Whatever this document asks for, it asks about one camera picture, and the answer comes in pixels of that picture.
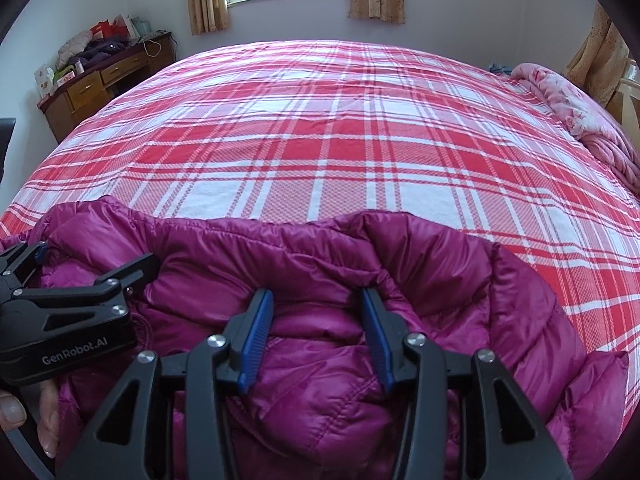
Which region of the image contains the magenta puffer jacket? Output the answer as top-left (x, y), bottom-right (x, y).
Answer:
top-left (1, 197), bottom-right (629, 479)

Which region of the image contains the person's left hand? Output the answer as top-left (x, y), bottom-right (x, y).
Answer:
top-left (0, 378), bottom-right (62, 460)

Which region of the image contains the brown wooden desk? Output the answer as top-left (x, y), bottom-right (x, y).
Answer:
top-left (38, 30), bottom-right (176, 143)

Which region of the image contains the red plaid bed cover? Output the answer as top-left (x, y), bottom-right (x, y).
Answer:
top-left (1, 40), bottom-right (639, 408)

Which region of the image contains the clutter pile on desk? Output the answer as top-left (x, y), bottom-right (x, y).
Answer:
top-left (35, 14), bottom-right (151, 99)

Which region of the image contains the pink folded quilt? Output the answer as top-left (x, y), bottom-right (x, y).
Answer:
top-left (511, 63), bottom-right (639, 196)

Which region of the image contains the wooden headboard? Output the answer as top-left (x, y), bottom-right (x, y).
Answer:
top-left (614, 58), bottom-right (639, 144)

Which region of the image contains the side beige curtain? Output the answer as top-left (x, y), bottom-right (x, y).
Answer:
top-left (564, 3), bottom-right (629, 107)

